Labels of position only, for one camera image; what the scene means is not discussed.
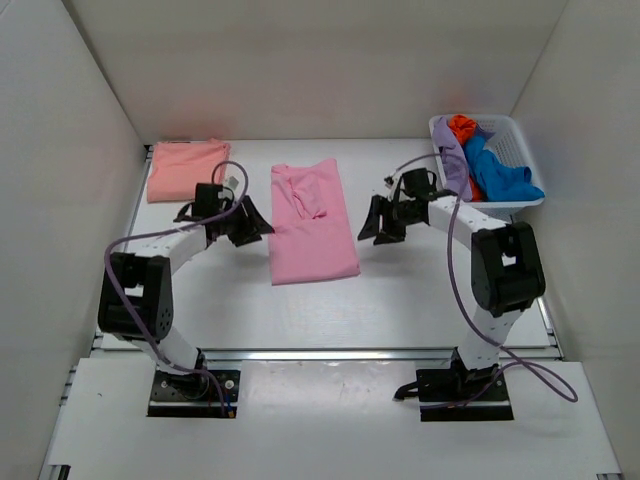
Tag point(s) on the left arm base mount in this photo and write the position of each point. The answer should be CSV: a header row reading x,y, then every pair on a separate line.
x,y
194,397

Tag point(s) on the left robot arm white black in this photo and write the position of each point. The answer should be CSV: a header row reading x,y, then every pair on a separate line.
x,y
136,303

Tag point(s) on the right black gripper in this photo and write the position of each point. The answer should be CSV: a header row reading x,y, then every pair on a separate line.
x,y
380,209

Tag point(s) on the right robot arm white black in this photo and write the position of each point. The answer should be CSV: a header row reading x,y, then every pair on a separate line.
x,y
506,274

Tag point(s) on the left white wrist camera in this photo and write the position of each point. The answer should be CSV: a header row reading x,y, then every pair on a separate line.
x,y
231,182

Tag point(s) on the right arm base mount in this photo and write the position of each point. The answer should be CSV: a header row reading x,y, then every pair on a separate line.
x,y
456,394

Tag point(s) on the orange t shirt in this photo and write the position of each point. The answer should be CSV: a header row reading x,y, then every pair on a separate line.
x,y
465,128

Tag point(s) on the white plastic laundry basket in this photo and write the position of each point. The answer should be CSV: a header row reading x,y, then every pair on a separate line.
x,y
507,143

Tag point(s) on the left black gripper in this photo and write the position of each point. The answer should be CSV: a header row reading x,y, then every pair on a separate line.
x,y
253,225

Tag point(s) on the folded salmon t shirt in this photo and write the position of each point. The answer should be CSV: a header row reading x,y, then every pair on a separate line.
x,y
177,167

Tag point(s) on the blue t shirt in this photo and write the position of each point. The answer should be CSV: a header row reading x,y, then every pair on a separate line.
x,y
500,183

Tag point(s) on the lavender t shirt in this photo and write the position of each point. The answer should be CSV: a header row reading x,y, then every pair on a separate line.
x,y
455,175

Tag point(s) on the pink t shirt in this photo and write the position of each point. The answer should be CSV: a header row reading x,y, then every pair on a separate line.
x,y
312,239

